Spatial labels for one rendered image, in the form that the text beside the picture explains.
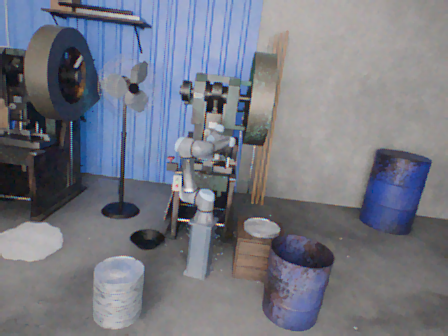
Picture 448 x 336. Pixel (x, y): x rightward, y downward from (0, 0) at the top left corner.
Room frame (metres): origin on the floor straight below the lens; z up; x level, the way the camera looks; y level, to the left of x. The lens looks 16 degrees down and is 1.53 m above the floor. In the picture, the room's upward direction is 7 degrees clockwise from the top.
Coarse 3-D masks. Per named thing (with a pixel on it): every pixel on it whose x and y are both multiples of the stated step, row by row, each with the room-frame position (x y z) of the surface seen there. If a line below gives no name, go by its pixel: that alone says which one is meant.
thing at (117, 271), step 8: (104, 264) 1.76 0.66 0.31; (112, 264) 1.77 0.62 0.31; (120, 264) 1.77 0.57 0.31; (128, 264) 1.79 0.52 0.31; (136, 264) 1.80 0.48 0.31; (96, 272) 1.67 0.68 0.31; (104, 272) 1.68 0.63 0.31; (112, 272) 1.68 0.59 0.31; (120, 272) 1.69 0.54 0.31; (128, 272) 1.71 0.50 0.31; (136, 272) 1.72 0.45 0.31; (112, 280) 1.62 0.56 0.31; (120, 280) 1.63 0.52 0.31; (128, 280) 1.64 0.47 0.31
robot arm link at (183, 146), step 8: (176, 144) 2.17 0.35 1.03; (184, 144) 2.15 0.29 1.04; (192, 144) 2.13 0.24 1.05; (184, 152) 2.15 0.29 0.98; (184, 160) 2.19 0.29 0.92; (192, 160) 2.21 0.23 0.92; (184, 168) 2.21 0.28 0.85; (192, 168) 2.22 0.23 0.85; (184, 176) 2.24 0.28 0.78; (192, 176) 2.24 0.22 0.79; (184, 184) 2.26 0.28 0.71; (192, 184) 2.25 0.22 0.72; (184, 192) 2.26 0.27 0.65; (192, 192) 2.25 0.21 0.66; (184, 200) 2.28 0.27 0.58; (192, 200) 2.25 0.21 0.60
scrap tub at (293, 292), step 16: (272, 240) 2.03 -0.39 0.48; (288, 240) 2.14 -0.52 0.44; (304, 240) 2.14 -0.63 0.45; (272, 256) 1.88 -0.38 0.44; (288, 256) 2.14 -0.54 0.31; (304, 256) 2.13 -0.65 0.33; (320, 256) 2.05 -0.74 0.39; (272, 272) 1.86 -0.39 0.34; (288, 272) 1.77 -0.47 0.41; (304, 272) 1.74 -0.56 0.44; (320, 272) 1.76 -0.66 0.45; (272, 288) 1.84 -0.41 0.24; (288, 288) 1.76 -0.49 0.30; (304, 288) 1.74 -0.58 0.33; (320, 288) 1.77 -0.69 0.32; (272, 304) 1.82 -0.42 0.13; (288, 304) 1.76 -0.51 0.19; (304, 304) 1.75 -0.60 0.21; (320, 304) 1.83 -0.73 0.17; (272, 320) 1.81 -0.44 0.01; (288, 320) 1.76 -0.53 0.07; (304, 320) 1.76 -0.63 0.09
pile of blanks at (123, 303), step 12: (96, 288) 1.62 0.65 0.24; (108, 288) 1.58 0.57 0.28; (120, 288) 1.59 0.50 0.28; (132, 288) 1.63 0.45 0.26; (96, 300) 1.62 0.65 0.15; (108, 300) 1.58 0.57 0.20; (120, 300) 1.59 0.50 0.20; (132, 300) 1.63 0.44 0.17; (96, 312) 1.61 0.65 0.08; (108, 312) 1.58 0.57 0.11; (120, 312) 1.59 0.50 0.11; (132, 312) 1.64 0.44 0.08; (108, 324) 1.58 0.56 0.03; (120, 324) 1.59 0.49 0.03
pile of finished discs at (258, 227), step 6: (246, 222) 2.47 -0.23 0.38; (252, 222) 2.49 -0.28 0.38; (258, 222) 2.50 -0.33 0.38; (264, 222) 2.52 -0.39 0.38; (270, 222) 2.54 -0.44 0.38; (246, 228) 2.37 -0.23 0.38; (252, 228) 2.38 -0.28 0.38; (258, 228) 2.38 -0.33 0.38; (264, 228) 2.39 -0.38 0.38; (270, 228) 2.42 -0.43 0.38; (276, 228) 2.43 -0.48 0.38; (252, 234) 2.31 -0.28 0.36; (258, 234) 2.30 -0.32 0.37; (264, 234) 2.29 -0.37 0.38; (270, 234) 2.31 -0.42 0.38; (276, 234) 2.34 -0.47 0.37
